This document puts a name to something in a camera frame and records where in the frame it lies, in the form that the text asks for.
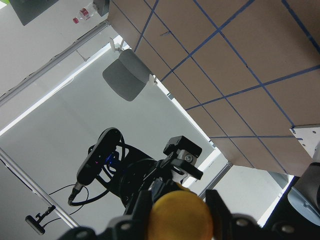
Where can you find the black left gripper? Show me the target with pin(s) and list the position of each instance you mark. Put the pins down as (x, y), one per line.
(137, 171)

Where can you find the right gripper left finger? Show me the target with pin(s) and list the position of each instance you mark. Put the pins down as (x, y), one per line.
(130, 226)

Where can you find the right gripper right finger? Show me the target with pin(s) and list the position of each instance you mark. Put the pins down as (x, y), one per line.
(227, 225)

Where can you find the yellow push button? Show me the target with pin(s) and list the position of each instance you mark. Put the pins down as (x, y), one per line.
(180, 215)

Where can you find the grey chair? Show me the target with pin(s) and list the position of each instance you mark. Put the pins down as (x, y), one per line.
(127, 75)

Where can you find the small black webcam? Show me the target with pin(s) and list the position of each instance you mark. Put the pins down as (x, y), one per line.
(35, 223)

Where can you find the plastic water bottle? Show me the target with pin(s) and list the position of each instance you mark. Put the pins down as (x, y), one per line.
(85, 13)

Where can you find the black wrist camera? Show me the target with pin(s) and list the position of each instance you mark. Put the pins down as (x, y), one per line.
(96, 159)

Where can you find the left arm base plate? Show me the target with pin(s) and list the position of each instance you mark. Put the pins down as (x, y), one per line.
(309, 137)

